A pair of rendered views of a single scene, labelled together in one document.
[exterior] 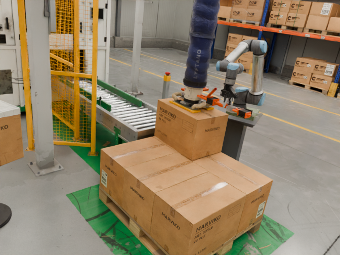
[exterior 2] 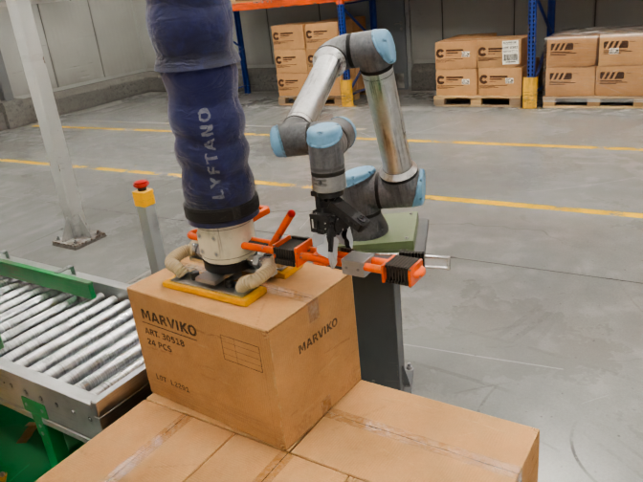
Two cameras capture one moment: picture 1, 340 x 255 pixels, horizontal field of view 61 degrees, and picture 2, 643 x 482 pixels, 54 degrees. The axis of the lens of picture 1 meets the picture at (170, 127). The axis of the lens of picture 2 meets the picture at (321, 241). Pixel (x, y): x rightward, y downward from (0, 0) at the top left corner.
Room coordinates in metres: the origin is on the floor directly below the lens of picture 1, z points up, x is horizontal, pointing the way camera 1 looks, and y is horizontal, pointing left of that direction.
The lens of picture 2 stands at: (0.87, -0.11, 1.78)
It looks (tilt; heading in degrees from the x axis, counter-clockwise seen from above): 22 degrees down; 349
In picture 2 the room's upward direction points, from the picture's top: 6 degrees counter-clockwise
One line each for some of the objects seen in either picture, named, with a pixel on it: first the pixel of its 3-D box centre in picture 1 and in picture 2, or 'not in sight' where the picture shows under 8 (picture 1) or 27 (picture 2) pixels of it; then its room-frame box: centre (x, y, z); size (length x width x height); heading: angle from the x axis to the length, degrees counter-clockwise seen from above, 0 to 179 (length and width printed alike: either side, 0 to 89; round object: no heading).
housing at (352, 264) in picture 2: (231, 109); (358, 263); (2.38, -0.50, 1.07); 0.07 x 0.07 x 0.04; 44
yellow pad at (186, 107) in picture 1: (184, 104); (212, 282); (2.66, -0.11, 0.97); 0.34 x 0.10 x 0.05; 44
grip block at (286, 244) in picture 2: (212, 100); (293, 251); (2.54, -0.35, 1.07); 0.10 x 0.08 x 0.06; 134
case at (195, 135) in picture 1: (189, 125); (246, 335); (2.70, -0.19, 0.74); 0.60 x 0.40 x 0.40; 40
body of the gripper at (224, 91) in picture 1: (227, 90); (329, 210); (2.44, -0.45, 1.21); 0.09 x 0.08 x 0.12; 43
